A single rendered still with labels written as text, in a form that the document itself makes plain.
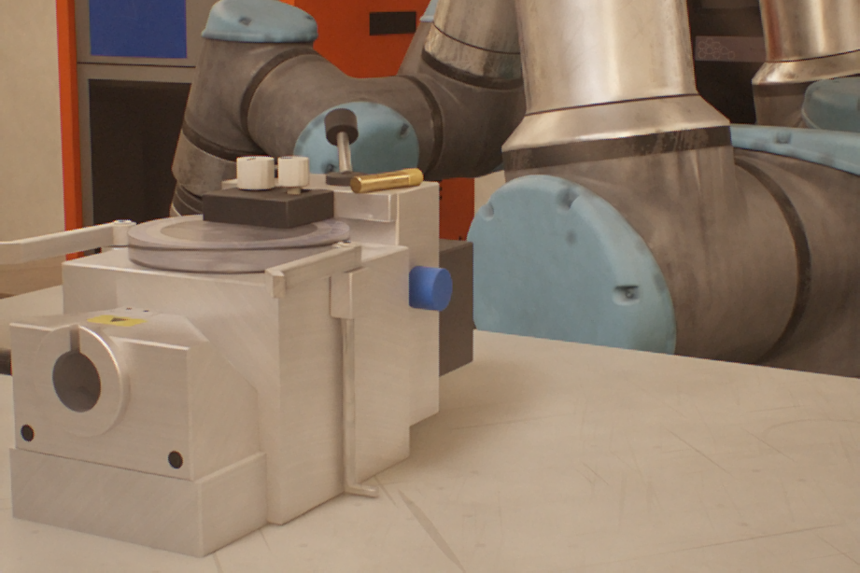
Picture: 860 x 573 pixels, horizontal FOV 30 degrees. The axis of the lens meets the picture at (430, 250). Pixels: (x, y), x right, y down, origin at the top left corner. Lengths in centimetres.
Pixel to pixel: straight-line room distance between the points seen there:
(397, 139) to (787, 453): 61
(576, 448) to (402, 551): 14
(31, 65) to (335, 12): 269
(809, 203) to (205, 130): 51
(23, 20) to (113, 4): 254
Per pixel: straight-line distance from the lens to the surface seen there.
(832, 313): 113
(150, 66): 195
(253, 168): 65
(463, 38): 129
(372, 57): 194
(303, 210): 64
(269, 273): 55
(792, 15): 175
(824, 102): 160
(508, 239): 100
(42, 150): 451
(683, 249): 98
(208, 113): 133
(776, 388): 80
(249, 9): 132
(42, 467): 60
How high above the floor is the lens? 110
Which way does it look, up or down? 10 degrees down
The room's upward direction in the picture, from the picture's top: straight up
